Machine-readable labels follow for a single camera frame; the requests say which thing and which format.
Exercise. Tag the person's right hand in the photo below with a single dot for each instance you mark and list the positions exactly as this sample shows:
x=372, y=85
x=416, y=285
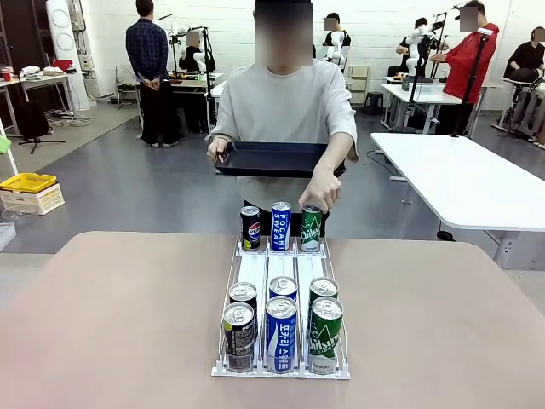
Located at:
x=217, y=152

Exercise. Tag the person's left hand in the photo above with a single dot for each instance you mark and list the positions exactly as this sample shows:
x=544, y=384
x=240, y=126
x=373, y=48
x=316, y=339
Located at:
x=323, y=187

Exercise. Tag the green Chilsung cider can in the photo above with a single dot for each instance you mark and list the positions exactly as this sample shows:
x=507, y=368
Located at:
x=311, y=232
x=323, y=286
x=325, y=341

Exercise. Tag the black serving tray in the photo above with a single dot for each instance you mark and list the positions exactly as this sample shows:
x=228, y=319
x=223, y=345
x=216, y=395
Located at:
x=272, y=157

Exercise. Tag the black Pepsi can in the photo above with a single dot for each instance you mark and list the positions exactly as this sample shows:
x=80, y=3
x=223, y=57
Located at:
x=238, y=336
x=250, y=230
x=242, y=292

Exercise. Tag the person's left forearm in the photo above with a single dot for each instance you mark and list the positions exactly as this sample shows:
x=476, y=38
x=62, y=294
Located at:
x=336, y=149

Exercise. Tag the white lab robot arm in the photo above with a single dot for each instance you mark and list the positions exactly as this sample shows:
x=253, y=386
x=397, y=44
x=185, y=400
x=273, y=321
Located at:
x=340, y=53
x=413, y=64
x=199, y=57
x=181, y=29

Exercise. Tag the person's right forearm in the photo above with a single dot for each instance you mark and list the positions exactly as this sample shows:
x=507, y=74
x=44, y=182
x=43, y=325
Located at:
x=219, y=139

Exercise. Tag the person in grey t-shirt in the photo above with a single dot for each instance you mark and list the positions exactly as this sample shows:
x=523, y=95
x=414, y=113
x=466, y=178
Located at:
x=289, y=102

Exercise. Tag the seated person in black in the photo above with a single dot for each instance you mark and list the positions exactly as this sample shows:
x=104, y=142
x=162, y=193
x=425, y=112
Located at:
x=189, y=59
x=528, y=55

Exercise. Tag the person in black t-shirt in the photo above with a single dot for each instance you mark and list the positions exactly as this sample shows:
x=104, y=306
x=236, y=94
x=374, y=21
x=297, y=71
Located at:
x=330, y=38

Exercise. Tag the black-haired person in black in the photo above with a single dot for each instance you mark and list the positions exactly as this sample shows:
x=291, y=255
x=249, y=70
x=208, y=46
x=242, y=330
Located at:
x=404, y=47

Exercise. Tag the person in red jacket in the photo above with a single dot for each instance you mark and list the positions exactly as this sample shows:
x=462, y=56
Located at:
x=468, y=64

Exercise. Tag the blue Pocari Sweat can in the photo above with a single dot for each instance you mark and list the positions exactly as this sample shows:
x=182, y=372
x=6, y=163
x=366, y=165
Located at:
x=283, y=286
x=281, y=228
x=281, y=336

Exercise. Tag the wooden top lab table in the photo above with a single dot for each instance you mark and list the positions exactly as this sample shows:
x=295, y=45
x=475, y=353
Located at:
x=187, y=83

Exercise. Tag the white can dispenser rack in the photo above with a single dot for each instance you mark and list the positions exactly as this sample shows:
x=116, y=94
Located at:
x=310, y=266

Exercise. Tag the black stool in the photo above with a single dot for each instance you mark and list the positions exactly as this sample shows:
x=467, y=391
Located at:
x=374, y=97

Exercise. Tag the white drawer cabinet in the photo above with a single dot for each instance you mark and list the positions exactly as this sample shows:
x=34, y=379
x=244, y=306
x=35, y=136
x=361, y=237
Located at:
x=359, y=85

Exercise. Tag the man in dark plaid shirt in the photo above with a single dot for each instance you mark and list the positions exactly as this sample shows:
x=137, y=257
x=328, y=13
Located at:
x=147, y=47

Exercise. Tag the large white table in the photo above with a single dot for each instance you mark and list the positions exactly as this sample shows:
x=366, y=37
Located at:
x=460, y=179

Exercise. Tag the long white lab table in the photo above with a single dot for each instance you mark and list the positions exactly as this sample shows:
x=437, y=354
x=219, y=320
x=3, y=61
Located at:
x=426, y=96

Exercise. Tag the red cloth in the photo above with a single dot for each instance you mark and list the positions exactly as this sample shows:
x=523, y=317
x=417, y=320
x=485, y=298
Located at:
x=63, y=65

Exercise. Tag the white plastic crate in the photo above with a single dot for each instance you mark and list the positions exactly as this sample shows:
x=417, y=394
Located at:
x=38, y=202

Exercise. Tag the black tripod stand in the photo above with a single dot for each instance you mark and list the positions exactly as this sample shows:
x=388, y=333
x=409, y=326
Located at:
x=32, y=121

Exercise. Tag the white cluttered table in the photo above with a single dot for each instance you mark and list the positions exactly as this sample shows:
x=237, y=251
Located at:
x=42, y=78

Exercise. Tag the yellow plastic crate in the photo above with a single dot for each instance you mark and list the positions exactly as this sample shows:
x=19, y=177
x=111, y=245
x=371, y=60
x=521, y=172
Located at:
x=27, y=182

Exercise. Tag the white cloth pile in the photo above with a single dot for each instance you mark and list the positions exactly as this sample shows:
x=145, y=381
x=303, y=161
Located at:
x=32, y=70

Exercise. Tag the clear plastic bowl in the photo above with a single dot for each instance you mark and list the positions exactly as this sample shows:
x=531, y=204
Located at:
x=15, y=217

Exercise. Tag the green panel on white stand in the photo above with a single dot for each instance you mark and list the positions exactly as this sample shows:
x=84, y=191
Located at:
x=3, y=145

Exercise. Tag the red cup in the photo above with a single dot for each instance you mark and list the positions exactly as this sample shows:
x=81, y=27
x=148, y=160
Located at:
x=7, y=76

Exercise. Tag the clear plastic box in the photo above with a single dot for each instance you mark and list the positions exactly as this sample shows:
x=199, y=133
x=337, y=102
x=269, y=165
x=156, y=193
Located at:
x=6, y=236

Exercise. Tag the black camera pole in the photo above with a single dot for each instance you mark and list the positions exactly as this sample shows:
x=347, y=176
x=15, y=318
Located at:
x=464, y=106

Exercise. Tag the white metal frame cart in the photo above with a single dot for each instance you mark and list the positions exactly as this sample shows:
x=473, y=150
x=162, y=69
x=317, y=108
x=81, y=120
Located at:
x=517, y=102

